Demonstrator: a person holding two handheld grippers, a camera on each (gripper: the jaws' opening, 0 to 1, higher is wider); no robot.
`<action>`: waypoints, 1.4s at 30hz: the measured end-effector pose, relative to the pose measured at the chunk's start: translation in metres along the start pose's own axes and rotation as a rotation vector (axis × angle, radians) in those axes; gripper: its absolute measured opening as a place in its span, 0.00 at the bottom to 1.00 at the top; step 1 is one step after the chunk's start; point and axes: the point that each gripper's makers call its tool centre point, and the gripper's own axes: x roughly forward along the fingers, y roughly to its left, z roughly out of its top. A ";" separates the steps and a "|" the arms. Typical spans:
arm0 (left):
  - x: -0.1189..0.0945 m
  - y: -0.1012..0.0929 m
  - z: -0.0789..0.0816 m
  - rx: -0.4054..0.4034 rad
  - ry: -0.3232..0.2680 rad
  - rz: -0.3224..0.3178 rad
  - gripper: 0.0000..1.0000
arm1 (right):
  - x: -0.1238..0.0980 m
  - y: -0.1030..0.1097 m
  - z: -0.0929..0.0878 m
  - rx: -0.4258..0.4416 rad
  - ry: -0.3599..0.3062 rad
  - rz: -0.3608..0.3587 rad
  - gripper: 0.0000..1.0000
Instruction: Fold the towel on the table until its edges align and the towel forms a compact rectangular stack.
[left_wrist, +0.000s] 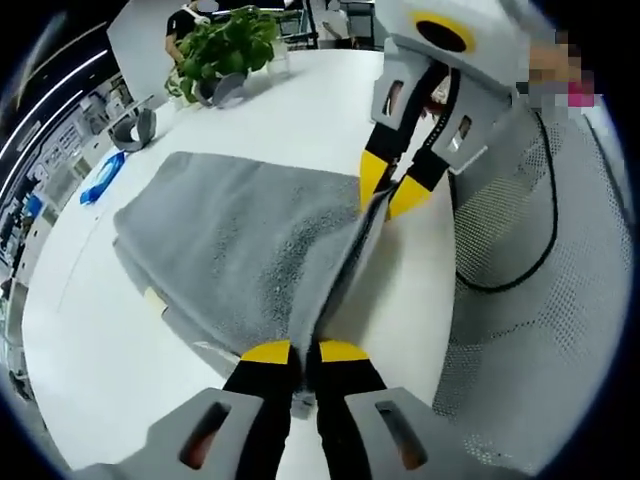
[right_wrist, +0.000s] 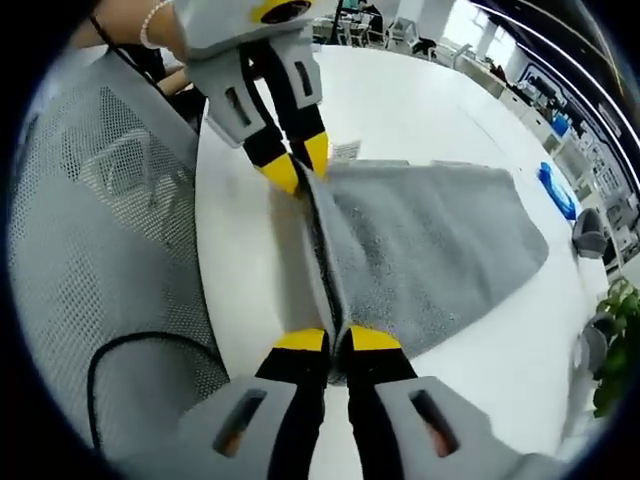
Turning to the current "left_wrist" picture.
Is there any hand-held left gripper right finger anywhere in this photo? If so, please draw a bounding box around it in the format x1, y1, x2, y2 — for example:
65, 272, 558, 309
312, 341, 502, 480

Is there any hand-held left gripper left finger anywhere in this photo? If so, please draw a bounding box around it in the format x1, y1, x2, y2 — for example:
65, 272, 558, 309
74, 339, 294, 480

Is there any grey towel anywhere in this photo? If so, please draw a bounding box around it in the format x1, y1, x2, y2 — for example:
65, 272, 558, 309
112, 151, 399, 416

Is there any white table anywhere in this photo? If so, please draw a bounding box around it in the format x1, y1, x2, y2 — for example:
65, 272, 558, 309
19, 47, 461, 471

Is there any clear glass vase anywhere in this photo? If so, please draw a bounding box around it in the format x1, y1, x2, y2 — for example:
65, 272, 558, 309
267, 42, 293, 77

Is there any small white block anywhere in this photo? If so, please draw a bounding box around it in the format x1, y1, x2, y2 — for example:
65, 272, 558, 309
143, 287, 171, 326

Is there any green potted plant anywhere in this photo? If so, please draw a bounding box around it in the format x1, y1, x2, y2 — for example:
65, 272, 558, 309
167, 7, 281, 104

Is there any person's white mesh clothing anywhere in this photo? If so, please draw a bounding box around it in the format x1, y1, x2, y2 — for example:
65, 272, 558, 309
432, 102, 639, 476

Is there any blue wet wipes packet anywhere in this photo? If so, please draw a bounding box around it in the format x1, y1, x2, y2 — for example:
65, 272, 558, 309
79, 152, 125, 206

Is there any black cable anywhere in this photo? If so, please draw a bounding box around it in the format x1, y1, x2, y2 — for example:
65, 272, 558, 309
449, 112, 560, 292

